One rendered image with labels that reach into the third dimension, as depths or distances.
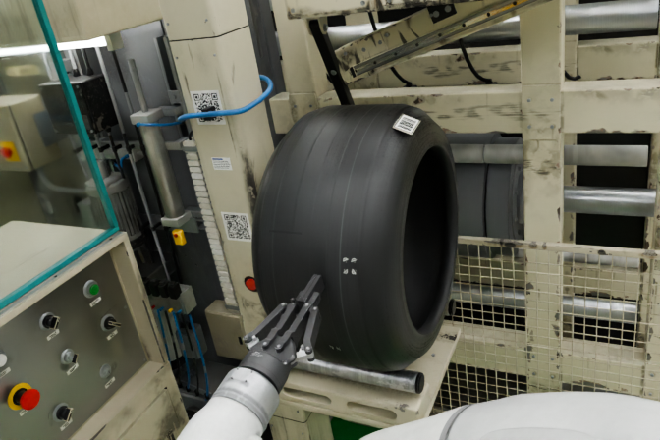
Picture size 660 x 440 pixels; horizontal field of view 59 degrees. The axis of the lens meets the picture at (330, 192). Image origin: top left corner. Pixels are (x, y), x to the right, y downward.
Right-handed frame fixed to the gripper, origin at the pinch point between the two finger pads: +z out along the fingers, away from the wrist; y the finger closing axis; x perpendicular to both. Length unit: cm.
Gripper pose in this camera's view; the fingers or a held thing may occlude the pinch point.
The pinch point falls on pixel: (311, 294)
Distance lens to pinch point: 104.2
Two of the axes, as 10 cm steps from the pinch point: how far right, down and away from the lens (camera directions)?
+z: 3.9, -5.5, 7.4
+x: 2.1, 8.4, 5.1
